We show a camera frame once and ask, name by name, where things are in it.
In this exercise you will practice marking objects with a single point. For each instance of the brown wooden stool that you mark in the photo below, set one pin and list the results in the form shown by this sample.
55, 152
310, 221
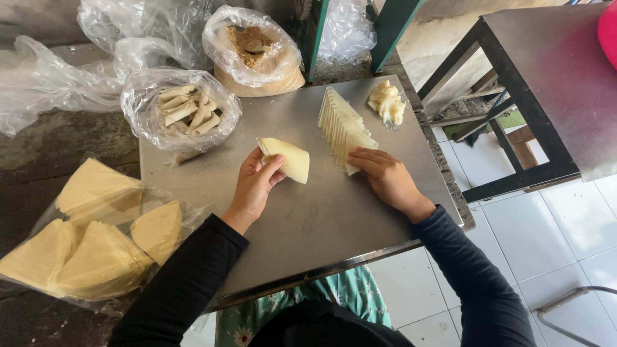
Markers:
523, 147

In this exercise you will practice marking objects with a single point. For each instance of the person's right hand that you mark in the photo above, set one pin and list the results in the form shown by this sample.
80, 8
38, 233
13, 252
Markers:
393, 185

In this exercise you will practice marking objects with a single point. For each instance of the person's left hand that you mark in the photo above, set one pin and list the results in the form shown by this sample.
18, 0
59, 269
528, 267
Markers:
250, 193

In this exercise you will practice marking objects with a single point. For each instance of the green floral skirt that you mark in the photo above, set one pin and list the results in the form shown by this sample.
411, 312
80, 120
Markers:
347, 294

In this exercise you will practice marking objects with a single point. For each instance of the small stack of pastry wrappers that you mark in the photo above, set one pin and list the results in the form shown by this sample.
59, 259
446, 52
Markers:
291, 161

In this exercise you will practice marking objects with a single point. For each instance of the fanned row of triangular wrappers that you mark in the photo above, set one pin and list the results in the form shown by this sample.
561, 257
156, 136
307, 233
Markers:
343, 127

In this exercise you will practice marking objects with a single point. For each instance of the empty clear plastic bag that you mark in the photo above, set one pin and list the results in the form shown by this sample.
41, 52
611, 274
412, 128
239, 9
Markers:
344, 31

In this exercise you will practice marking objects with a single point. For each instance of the clear bag holding wrapper stacks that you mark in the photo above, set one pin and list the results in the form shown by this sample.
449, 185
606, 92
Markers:
193, 217

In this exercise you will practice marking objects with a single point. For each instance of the grey metal chair frame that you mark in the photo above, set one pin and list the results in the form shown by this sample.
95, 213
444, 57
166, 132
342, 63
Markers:
561, 301

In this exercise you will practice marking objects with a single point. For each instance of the clear bag holding rolled pastries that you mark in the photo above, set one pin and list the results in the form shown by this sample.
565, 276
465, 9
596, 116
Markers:
144, 120

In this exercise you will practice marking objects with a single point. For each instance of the green metal post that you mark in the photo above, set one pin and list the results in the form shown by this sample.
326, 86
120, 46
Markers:
393, 29
314, 33

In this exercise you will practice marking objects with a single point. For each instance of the thick stack of pastry wrappers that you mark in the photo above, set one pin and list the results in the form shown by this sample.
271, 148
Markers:
99, 190
159, 231
38, 255
103, 265

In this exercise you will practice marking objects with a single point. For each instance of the pile of rolled pastries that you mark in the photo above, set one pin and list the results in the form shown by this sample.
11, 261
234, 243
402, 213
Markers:
188, 111

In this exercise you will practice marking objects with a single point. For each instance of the lump of pale butter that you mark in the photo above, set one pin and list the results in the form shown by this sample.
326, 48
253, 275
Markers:
388, 103

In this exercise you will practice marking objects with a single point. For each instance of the crumpled clear plastic sheets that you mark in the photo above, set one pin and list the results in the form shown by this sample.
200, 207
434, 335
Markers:
62, 77

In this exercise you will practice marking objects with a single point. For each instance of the pink plastic container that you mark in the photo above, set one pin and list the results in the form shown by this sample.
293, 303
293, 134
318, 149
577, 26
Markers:
608, 33

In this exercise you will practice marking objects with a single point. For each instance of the clear bag of brown crumbs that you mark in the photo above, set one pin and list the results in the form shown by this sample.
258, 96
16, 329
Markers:
270, 72

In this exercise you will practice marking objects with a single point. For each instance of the black top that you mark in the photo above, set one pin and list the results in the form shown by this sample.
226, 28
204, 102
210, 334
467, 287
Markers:
328, 327

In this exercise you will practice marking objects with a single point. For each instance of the steel table with black frame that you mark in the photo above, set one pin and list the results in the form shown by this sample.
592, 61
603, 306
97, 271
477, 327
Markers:
554, 72

